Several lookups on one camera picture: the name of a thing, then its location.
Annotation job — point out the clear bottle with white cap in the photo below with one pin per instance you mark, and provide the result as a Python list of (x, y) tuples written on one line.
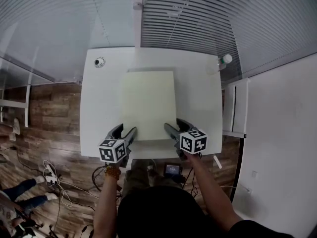
[(221, 63)]

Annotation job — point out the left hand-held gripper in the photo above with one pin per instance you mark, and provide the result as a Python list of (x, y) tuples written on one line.
[(111, 151)]

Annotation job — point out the person's olive trousers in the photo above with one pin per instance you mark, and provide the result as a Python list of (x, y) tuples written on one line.
[(138, 177)]

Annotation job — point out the person's right forearm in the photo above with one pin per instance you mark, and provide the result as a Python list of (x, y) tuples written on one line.
[(210, 192)]

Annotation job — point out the person's left forearm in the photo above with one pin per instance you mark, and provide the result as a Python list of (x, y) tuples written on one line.
[(106, 202)]

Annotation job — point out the white stick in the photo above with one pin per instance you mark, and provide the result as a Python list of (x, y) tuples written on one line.
[(217, 161)]

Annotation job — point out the dark slatted window blind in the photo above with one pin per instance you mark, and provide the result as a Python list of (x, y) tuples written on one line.
[(198, 16)]

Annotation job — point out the white table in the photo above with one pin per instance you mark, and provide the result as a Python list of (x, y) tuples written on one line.
[(101, 103)]

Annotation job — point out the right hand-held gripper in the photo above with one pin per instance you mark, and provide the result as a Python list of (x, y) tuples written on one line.
[(193, 142)]

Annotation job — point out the person's black shirt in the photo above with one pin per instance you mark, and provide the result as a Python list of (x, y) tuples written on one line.
[(161, 214)]

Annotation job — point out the black device with screen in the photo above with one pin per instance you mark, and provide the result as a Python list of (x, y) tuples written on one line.
[(172, 168)]

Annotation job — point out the cream item board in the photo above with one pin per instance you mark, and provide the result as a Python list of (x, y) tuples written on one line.
[(148, 103)]

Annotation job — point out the white shelf frame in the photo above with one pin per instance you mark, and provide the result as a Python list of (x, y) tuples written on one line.
[(27, 105)]

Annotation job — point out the white power strip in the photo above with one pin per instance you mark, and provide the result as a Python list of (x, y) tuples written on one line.
[(50, 175)]

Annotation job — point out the white cabinet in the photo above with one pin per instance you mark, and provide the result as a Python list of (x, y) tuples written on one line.
[(237, 108)]

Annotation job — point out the wide window blind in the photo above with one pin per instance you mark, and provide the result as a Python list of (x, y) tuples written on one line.
[(49, 16)]

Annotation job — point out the white wall socket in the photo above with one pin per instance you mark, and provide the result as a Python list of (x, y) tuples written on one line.
[(249, 191), (254, 174)]

